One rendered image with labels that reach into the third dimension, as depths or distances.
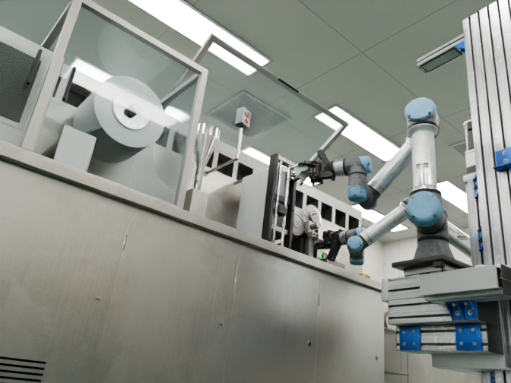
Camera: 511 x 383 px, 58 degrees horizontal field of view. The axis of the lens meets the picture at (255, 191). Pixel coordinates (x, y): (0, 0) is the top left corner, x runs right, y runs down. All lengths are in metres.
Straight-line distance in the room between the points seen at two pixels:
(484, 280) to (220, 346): 0.94
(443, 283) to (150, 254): 0.99
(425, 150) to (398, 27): 1.88
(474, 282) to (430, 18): 2.39
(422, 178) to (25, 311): 1.40
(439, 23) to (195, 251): 2.55
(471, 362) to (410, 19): 2.45
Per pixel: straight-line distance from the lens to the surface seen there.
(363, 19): 3.56
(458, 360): 1.87
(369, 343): 2.48
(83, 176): 1.60
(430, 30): 3.70
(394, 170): 2.03
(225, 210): 2.65
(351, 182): 1.91
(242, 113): 2.51
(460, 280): 1.60
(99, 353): 1.58
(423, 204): 1.76
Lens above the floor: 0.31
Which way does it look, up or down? 23 degrees up
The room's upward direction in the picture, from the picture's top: 7 degrees clockwise
